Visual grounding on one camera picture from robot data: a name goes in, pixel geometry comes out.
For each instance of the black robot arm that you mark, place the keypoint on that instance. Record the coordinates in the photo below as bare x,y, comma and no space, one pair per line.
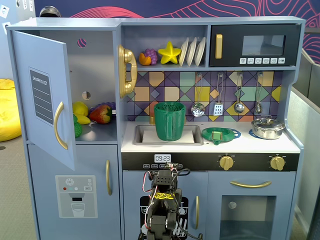
162,183

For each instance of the green ribbed cup recipient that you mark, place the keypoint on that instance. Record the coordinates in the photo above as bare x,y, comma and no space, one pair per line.
170,125

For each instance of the blue shopping list cabinet door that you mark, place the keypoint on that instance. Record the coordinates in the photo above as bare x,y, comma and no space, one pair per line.
32,55

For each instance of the gold toy faucet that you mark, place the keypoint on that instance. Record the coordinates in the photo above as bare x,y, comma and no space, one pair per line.
152,120

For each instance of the gray toy sink basin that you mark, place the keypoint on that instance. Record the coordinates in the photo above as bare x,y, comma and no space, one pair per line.
138,135

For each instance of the steel perforated skimmer spoon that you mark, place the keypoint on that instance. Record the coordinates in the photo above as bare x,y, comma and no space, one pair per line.
198,110

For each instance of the purple toy grape bunch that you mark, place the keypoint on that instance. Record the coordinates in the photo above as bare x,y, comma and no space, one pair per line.
108,105
152,53

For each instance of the gold toy telephone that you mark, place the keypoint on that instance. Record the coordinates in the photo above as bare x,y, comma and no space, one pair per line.
122,75

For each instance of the steel slotted toy spatula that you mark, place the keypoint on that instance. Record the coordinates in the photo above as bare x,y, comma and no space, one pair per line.
218,109

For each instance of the red toy strawberry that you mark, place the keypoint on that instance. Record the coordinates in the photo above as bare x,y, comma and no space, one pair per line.
100,114

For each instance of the orange toy fruit slice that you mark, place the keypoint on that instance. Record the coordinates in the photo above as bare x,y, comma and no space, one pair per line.
144,60

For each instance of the blue dishwasher door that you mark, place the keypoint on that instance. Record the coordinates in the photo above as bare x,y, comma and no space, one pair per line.
132,180

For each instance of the yellow toy star fruit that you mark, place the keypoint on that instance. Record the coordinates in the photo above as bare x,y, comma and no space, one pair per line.
168,53

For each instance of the white toy plate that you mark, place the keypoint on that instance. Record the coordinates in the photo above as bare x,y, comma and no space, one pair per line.
200,52
183,52
192,52

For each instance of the yellow toy banana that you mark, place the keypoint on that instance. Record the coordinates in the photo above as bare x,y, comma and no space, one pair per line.
84,120

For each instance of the gold stove knob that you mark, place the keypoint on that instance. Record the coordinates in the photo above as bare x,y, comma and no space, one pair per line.
226,163
277,163

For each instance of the steel toy ladle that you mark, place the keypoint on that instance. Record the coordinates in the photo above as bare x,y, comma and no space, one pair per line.
239,107

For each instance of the yellow toy lemon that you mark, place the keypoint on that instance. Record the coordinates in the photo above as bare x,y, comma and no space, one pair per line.
80,108

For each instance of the green toy vegetable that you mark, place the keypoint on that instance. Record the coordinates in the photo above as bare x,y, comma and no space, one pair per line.
77,128

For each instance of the blue oven door with window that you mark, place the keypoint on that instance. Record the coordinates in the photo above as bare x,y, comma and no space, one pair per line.
215,190

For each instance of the black toy microwave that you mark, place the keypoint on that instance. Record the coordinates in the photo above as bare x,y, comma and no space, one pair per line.
230,56

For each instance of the small steel toy spoon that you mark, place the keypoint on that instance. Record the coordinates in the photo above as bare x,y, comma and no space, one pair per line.
258,108

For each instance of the steel toy pot with lid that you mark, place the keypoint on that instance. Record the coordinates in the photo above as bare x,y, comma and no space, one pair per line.
267,130

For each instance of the blue fridge door with dispenser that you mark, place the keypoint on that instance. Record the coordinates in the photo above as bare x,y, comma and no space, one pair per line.
50,162

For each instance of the blue wooden toy kitchen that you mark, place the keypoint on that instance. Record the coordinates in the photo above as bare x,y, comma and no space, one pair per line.
75,23

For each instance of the yellow bean bag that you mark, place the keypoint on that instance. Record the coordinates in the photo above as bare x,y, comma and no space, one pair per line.
8,115

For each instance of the black shiny dome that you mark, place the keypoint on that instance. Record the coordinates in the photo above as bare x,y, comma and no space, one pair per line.
50,12

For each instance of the tall gray desk partition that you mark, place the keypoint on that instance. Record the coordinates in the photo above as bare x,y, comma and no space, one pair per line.
308,77

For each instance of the white wall sign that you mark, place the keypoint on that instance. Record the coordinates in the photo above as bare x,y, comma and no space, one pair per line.
4,11
28,4
6,28

